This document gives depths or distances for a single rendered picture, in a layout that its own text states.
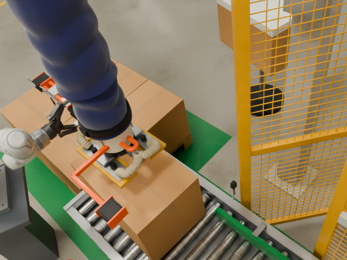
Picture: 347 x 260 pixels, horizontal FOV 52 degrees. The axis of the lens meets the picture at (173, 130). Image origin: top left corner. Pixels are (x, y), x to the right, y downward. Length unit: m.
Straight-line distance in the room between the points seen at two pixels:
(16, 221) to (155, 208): 0.87
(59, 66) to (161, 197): 0.82
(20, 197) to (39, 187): 1.01
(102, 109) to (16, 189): 1.13
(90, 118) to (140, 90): 1.49
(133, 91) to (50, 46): 1.73
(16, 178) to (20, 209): 0.24
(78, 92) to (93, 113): 0.13
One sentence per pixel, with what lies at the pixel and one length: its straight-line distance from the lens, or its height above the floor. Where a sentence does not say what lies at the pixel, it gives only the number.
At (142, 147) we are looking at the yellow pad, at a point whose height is 1.17.
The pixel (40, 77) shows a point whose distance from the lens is 2.04.
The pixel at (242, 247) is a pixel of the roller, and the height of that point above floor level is 0.55.
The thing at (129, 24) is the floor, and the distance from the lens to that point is 4.66.
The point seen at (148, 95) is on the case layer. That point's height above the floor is 0.54.
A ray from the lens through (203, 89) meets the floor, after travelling 3.51.
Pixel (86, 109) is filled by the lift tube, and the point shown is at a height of 1.53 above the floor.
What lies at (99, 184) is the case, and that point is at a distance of 1.87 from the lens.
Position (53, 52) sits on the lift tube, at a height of 1.81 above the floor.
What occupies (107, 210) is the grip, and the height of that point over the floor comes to 1.30.
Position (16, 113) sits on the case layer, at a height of 0.54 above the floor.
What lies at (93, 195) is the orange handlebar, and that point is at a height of 1.28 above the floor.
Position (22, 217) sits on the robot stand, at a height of 0.75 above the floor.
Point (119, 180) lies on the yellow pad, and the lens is 1.57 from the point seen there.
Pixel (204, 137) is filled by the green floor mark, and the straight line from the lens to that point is 3.10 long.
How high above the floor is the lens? 2.43
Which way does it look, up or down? 49 degrees down
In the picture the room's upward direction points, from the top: 15 degrees counter-clockwise
